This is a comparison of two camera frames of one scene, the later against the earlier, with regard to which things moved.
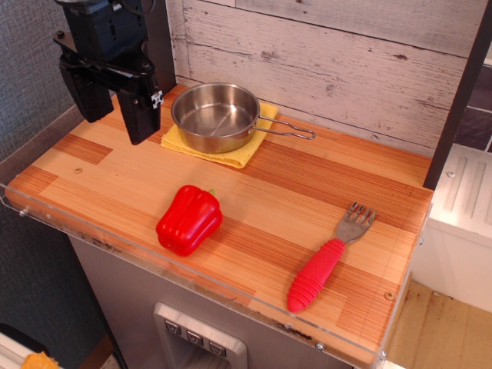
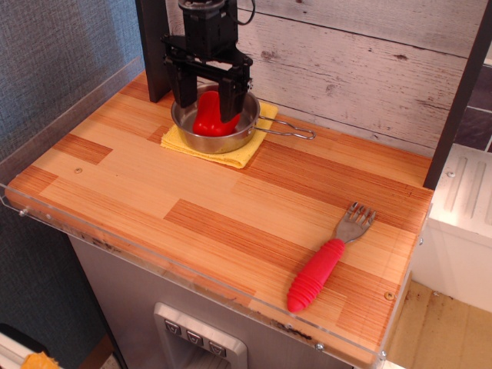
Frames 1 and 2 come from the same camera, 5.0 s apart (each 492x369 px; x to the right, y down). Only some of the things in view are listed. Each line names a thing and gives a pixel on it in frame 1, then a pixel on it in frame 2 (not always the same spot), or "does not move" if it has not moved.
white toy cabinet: (454, 253) does not move
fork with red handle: (319, 265) does not move
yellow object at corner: (39, 360) does not move
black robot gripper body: (107, 44) to (209, 46)
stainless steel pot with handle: (220, 118) does not move
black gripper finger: (94, 98) to (185, 86)
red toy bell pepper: (192, 218) to (207, 119)
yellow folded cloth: (240, 157) does not move
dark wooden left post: (157, 45) does not move
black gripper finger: (141, 114) to (232, 93)
